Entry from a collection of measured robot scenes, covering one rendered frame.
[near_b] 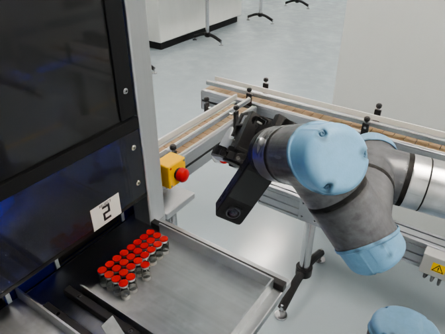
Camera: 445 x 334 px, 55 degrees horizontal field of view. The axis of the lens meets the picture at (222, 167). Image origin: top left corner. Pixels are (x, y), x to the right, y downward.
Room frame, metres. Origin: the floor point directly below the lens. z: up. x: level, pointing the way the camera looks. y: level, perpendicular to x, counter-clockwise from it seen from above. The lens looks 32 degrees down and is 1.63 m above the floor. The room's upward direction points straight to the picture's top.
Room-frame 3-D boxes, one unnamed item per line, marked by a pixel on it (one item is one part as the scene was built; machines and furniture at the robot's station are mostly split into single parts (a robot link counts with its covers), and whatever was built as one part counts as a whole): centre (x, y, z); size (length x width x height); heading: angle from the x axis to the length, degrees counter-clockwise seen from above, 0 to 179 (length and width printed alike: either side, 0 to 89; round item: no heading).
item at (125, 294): (0.65, 0.22, 0.90); 0.02 x 0.02 x 0.05
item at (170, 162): (1.00, 0.15, 0.99); 0.08 x 0.07 x 0.07; 56
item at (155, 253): (0.73, 0.19, 0.90); 0.18 x 0.02 x 0.05; 145
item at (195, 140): (1.32, 0.11, 0.92); 0.69 x 0.16 x 0.16; 146
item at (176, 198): (1.04, 0.18, 0.87); 0.14 x 0.13 x 0.02; 56
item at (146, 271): (0.70, 0.18, 0.90); 0.02 x 0.02 x 0.05
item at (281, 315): (1.48, -0.39, 0.07); 0.50 x 0.08 x 0.14; 146
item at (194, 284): (0.66, 0.10, 0.90); 0.34 x 0.26 x 0.04; 55
